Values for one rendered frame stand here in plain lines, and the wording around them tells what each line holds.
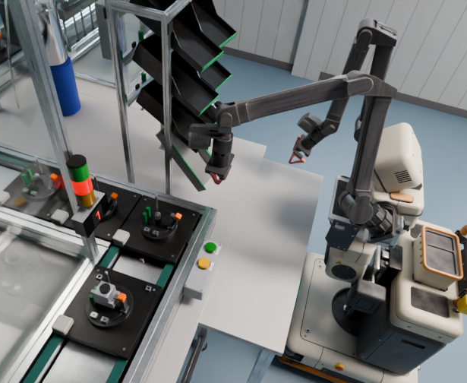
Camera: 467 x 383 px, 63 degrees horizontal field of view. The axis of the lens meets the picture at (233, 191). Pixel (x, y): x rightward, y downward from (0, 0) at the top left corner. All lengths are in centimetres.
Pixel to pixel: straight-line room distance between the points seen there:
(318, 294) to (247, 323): 87
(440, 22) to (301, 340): 318
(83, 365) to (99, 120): 124
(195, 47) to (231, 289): 84
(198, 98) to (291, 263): 72
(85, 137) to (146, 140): 29
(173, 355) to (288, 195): 85
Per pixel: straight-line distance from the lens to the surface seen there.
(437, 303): 175
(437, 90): 453
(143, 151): 188
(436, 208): 342
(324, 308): 216
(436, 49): 433
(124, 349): 122
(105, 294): 117
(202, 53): 126
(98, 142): 196
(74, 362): 130
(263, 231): 159
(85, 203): 112
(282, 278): 149
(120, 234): 140
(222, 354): 224
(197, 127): 108
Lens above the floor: 211
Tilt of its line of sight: 47 degrees down
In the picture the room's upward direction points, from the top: 9 degrees clockwise
